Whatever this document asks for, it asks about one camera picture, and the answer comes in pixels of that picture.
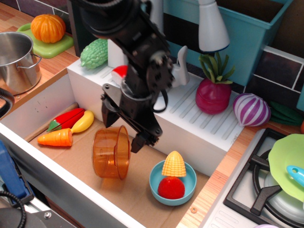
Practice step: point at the yellow toy corn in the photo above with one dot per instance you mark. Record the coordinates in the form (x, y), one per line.
(174, 165)

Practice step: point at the stainless steel pot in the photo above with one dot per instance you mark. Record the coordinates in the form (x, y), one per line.
(19, 66)

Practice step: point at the red toy tomato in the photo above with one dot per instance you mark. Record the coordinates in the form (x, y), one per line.
(171, 188)

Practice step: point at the purple white toy onion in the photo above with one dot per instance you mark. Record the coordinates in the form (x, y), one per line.
(251, 110)

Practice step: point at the magenta toy beet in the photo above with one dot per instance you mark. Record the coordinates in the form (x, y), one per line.
(213, 93)

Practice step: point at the light blue bowl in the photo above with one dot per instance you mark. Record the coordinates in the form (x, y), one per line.
(190, 181)

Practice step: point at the black stove grate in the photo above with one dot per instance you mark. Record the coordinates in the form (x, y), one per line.
(254, 197)

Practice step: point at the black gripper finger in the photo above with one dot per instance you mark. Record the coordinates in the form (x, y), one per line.
(140, 140)
(109, 113)

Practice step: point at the orange transparent plastic pot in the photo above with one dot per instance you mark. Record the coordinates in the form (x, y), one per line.
(111, 152)

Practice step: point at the dark green felt leaf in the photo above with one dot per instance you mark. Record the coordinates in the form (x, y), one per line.
(284, 115)

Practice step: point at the teal plastic bin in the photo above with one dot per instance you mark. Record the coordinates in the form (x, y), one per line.
(248, 35)

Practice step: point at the blue clamp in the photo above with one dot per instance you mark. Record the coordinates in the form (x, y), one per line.
(14, 182)

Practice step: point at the green toy bitter gourd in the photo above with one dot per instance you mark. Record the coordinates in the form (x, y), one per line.
(95, 54)

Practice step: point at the green cutting board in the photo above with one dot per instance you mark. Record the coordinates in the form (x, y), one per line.
(47, 50)

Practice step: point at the yellow toy banana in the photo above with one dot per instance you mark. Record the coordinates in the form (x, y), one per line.
(84, 122)

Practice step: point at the orange toy pumpkin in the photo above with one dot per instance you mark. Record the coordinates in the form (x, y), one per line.
(48, 28)

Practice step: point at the light blue utensil handle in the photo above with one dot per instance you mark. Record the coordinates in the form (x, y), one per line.
(296, 173)

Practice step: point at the orange toy carrot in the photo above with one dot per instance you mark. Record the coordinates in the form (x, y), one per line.
(61, 137)

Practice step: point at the red white toy sushi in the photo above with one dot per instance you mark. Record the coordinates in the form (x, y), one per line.
(119, 73)

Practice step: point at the light green plate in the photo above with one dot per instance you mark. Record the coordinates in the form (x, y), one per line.
(287, 151)

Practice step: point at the white salt shaker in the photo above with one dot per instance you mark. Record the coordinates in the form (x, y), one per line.
(116, 57)

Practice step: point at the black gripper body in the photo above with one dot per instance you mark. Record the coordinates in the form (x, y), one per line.
(136, 112)

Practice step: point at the white sink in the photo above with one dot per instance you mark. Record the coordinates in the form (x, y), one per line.
(212, 145)

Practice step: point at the grey sink faucet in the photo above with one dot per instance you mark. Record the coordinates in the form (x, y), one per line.
(211, 31)

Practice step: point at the red toy chili pepper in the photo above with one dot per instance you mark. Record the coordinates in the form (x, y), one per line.
(66, 120)

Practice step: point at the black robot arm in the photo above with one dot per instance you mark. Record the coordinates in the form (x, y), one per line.
(149, 72)

